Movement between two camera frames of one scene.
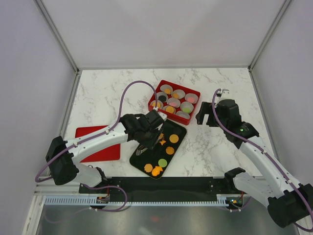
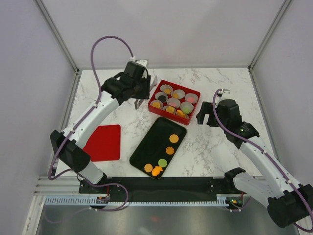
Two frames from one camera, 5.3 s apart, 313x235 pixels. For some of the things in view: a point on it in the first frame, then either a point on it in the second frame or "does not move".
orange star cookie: x=167 y=91 does not move
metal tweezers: x=139 y=151 to x=153 y=83
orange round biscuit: x=158 y=104 does not move
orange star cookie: x=175 y=95 does not move
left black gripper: x=146 y=144 to x=145 y=93
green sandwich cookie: x=186 y=109 does not move
